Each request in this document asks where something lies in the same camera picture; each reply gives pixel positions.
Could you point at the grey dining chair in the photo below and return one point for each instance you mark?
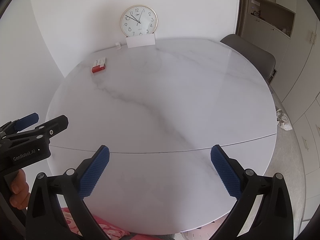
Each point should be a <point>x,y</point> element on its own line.
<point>263,61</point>

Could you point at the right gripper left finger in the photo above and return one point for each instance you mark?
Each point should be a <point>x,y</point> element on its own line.
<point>45,219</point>

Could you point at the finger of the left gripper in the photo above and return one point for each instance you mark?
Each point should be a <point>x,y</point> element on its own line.
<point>18,125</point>
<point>50,128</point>

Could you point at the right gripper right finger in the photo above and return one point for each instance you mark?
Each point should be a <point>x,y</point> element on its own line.
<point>274,218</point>

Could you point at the white round wall clock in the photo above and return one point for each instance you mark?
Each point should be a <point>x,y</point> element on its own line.
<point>138,20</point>

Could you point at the person's left hand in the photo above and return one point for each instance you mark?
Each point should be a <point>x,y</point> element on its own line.
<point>20,191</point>

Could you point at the beige cabinet wall unit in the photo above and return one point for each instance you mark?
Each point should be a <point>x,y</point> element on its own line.
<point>289,30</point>

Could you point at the red and white small box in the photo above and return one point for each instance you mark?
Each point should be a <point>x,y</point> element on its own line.
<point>99,65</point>

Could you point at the white tote bag on floor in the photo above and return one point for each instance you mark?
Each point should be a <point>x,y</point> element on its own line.
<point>283,120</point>

